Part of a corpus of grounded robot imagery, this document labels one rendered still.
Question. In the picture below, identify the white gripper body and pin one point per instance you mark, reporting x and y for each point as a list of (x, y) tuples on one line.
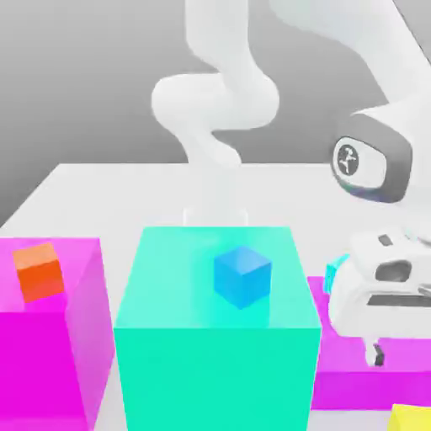
[(350, 313)]

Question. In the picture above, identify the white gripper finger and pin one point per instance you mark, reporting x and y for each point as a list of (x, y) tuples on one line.
[(371, 352)]

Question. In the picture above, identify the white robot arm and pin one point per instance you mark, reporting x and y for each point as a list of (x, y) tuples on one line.
[(215, 101)]

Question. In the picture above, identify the small cyan cube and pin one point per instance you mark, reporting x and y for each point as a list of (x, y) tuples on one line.
[(331, 272)]

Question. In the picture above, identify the small yellow cube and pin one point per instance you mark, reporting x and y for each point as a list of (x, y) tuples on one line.
[(412, 419)]

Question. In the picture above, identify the small blue cube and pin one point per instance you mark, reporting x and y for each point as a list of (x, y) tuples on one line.
[(242, 279)]

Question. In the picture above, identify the small orange cube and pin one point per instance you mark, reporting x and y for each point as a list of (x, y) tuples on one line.
[(40, 279)]

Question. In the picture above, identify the low magenta box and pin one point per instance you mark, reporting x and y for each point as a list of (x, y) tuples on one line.
[(346, 380)]

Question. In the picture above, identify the large teal box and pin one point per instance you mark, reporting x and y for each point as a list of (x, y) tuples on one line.
[(215, 373)]

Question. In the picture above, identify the tall magenta box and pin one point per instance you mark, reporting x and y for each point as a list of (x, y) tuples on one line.
[(37, 363)]

